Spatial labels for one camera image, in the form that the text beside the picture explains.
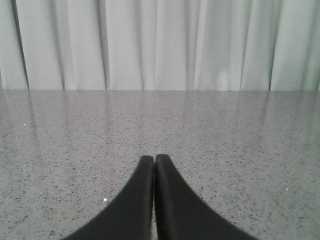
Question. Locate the white pleated curtain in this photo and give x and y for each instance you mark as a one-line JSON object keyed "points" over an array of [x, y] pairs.
{"points": [[269, 45]]}

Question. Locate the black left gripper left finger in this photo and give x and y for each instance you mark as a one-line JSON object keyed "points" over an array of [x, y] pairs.
{"points": [[129, 215]]}

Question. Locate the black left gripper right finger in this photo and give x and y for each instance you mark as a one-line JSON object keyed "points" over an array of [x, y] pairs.
{"points": [[181, 214]]}

